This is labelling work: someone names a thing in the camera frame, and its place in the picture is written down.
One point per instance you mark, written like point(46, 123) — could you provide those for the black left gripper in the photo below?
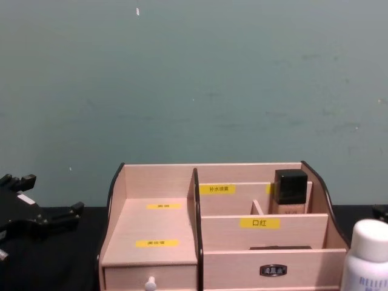
point(18, 216)

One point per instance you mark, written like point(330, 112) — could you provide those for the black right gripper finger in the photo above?
point(381, 212)

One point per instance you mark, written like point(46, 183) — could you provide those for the white plastic bottle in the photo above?
point(368, 260)

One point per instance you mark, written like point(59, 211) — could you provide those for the foundation bottle black cap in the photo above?
point(293, 194)

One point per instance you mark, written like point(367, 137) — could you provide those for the pale wooden desktop organizer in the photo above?
point(157, 230)

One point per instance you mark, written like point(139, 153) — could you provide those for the small wooden drawer white knob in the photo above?
point(169, 278)

